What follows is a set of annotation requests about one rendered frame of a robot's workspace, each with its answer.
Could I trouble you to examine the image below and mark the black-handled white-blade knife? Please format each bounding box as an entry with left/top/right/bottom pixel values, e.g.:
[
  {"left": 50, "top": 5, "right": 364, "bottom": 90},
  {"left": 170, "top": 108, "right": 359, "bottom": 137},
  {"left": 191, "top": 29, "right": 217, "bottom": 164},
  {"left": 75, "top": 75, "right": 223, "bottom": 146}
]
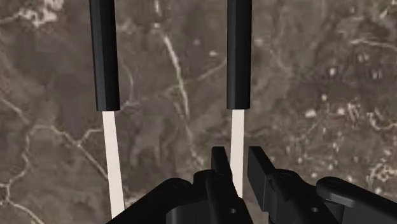
[
  {"left": 226, "top": 0, "right": 253, "bottom": 199},
  {"left": 88, "top": 0, "right": 126, "bottom": 220}
]

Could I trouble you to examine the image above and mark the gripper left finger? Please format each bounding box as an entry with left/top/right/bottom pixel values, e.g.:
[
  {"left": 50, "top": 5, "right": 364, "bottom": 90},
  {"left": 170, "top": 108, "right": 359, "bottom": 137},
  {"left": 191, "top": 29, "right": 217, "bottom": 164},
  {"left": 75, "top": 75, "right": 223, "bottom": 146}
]
[{"left": 105, "top": 146, "right": 254, "bottom": 224}]

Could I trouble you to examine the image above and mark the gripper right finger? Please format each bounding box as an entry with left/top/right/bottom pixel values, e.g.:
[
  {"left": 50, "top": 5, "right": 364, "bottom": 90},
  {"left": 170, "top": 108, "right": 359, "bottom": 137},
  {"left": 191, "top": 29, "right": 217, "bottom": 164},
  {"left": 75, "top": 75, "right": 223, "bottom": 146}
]
[{"left": 247, "top": 146, "right": 397, "bottom": 224}]

